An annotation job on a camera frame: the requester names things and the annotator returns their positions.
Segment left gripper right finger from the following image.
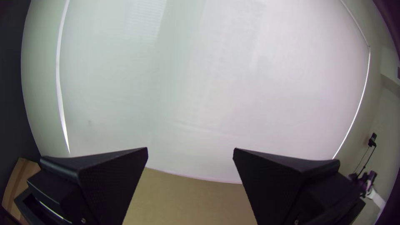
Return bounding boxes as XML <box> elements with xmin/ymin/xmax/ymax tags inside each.
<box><xmin>232</xmin><ymin>147</ymin><xmax>366</xmax><ymax>225</ymax></box>

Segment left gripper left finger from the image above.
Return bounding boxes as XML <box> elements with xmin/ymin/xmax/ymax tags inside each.
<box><xmin>27</xmin><ymin>147</ymin><xmax>149</xmax><ymax>225</ymax></box>

